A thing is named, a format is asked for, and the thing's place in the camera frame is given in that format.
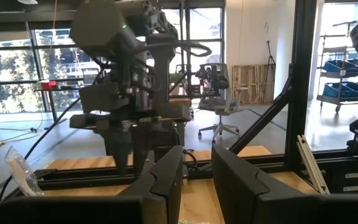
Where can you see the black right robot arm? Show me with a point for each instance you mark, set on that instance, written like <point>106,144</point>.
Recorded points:
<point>101,25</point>

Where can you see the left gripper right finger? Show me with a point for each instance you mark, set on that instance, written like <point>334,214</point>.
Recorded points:
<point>244,199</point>

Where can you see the orange toothbrush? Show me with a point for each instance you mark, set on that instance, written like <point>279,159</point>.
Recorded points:
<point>20,168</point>

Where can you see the silver aluminium extrusion bar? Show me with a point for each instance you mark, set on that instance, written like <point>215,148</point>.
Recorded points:
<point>312,165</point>

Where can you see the red box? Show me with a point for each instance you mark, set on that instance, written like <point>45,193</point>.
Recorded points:
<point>49,84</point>

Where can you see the black labelled box stack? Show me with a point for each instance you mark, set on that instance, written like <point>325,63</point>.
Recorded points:
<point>353,182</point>

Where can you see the black tripod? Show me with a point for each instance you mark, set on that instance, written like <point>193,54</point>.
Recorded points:
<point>269,62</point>

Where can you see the green toothbrush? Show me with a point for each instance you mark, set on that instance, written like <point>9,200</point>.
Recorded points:
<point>194,222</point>

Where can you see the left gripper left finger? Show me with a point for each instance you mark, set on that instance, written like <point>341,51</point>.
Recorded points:
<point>163,186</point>

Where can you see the wooden pallet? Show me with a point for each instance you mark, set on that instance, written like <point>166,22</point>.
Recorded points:
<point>253,84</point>

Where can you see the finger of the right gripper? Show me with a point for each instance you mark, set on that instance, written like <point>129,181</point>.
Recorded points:
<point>120,146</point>
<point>142,146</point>

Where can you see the cart with blue bins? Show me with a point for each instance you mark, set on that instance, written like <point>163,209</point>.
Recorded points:
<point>337,90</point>

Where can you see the white office chair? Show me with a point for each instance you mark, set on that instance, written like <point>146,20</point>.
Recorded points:
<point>225,105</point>

